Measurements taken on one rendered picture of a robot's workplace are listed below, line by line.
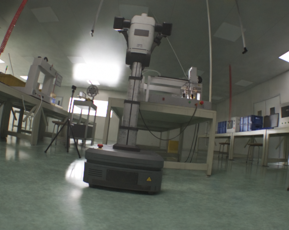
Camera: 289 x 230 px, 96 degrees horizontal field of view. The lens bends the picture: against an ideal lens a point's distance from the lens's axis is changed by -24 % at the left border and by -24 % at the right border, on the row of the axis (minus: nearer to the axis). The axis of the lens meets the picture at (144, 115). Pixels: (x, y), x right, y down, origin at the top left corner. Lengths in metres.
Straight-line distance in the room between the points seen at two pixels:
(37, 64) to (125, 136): 2.13
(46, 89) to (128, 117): 2.30
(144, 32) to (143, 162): 1.09
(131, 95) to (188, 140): 8.42
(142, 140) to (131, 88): 7.92
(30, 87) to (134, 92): 1.95
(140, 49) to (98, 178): 1.05
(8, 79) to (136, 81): 2.74
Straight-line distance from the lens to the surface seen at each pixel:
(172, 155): 3.20
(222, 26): 3.95
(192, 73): 2.44
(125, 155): 1.09
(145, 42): 1.54
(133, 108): 1.35
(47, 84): 3.40
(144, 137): 9.25
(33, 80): 2.95
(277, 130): 3.60
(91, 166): 1.12
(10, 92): 2.40
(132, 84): 1.41
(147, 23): 1.66
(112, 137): 9.33
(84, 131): 4.15
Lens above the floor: 0.36
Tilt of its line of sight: 8 degrees up
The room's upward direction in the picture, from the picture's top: 6 degrees clockwise
